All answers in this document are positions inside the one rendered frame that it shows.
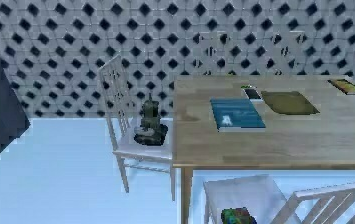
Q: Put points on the dark green statuette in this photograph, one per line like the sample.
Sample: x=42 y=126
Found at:
x=150 y=128

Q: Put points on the white slatted chair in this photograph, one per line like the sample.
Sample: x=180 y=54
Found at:
x=136 y=151
x=218 y=53
x=241 y=195

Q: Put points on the multicoloured small object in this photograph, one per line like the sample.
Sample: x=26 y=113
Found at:
x=237 y=216

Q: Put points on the yellow green book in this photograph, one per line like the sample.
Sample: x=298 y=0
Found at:
x=346 y=86

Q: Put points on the blue book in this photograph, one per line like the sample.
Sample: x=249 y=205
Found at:
x=236 y=115

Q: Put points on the black phone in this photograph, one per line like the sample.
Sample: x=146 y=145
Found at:
x=252 y=93

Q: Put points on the olive green mat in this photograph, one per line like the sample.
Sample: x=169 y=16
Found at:
x=289 y=102

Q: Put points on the light wooden table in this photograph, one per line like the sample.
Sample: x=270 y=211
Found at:
x=285 y=143

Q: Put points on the dark blue panel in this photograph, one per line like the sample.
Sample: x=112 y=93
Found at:
x=0 y=110

